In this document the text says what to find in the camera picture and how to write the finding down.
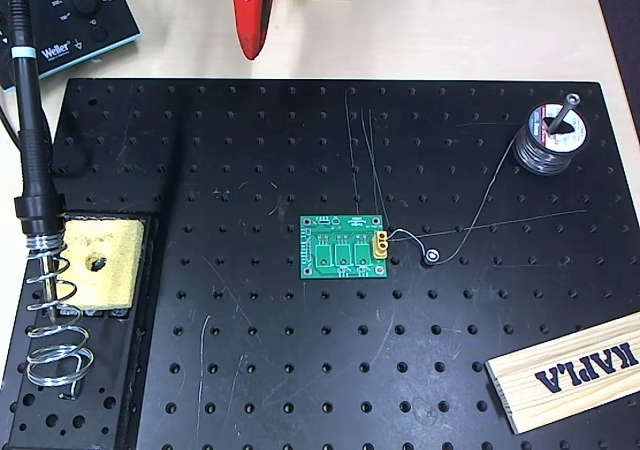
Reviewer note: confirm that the black soldering iron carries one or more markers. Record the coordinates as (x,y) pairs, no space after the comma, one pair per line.
(32,135)

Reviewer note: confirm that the teal Weller soldering station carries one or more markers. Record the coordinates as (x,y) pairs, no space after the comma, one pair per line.
(75,15)

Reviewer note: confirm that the green circuit board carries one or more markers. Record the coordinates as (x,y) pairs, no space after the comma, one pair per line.
(306,250)

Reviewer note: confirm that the black soldering stand base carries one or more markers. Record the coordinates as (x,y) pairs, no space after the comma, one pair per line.
(100,395)

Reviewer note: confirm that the yellow power connector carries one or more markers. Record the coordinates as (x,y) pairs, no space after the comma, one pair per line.
(380,252)

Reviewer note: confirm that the yellow cleaning sponge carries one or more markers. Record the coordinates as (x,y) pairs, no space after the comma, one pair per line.
(115,270)

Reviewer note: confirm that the metal spring iron holder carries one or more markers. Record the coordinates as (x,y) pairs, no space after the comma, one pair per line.
(40,215)

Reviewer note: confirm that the small round metal screw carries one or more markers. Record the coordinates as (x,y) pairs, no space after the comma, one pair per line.
(432,256)

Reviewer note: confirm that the black perforated breadboard plate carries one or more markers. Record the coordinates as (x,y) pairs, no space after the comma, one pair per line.
(300,370)

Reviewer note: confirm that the wooden plank printed KAPLA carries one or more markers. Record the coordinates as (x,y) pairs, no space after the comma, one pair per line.
(520,385)

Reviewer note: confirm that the metal bolt post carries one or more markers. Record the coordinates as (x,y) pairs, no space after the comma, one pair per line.
(565,112)

